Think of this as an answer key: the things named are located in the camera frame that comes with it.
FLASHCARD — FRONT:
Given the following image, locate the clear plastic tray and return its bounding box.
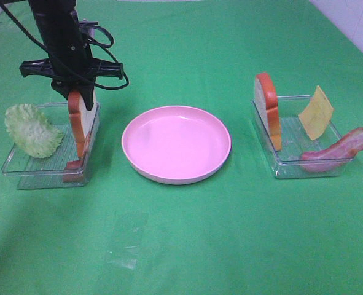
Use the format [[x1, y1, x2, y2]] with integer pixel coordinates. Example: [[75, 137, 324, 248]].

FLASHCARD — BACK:
[[1, 102, 100, 190], [251, 95, 356, 180]]

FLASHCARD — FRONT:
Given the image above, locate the clear right plastic tray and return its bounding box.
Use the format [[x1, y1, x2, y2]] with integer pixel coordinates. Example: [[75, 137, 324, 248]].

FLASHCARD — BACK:
[[251, 95, 356, 180]]

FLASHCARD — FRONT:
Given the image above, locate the pink curved bacon slice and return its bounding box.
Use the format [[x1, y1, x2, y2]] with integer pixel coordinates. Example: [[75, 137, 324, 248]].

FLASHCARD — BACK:
[[300, 127, 363, 173]]

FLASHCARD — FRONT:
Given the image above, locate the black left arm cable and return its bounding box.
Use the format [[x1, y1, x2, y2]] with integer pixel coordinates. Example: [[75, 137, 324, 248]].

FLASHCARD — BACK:
[[0, 0, 130, 90]]

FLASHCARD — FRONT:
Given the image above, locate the green lettuce leaf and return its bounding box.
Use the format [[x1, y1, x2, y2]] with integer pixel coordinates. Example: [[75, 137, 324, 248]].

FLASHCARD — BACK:
[[4, 104, 64, 159]]

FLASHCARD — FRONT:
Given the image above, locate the pink round plate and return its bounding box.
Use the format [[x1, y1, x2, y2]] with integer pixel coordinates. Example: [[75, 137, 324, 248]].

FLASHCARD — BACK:
[[122, 106, 232, 185]]

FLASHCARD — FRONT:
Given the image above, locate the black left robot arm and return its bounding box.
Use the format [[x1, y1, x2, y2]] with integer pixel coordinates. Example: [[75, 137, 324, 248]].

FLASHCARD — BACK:
[[0, 1, 128, 111]]

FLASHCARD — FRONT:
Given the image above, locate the yellow cheese slice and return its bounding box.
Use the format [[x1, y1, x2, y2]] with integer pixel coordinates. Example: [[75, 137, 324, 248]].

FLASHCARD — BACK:
[[298, 85, 334, 141]]

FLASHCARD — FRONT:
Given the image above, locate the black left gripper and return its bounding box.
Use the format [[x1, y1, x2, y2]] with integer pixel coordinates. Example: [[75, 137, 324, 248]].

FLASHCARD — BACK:
[[19, 21, 123, 111]]

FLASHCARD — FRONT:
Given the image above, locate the red bacon strip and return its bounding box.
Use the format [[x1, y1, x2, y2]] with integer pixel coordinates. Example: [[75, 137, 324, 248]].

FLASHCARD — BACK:
[[62, 132, 91, 186]]

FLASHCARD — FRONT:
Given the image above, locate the toast bread slice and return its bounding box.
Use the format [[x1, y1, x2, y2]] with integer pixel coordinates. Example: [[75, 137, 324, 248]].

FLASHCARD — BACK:
[[68, 90, 98, 158], [254, 72, 282, 151]]

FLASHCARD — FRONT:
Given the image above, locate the clear left plastic tray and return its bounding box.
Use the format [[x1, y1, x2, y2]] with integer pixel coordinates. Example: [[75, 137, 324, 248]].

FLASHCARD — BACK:
[[1, 102, 100, 190]]

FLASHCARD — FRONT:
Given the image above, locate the clear tape patch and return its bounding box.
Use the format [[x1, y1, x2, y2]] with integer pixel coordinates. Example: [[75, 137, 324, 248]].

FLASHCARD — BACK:
[[106, 212, 148, 270]]

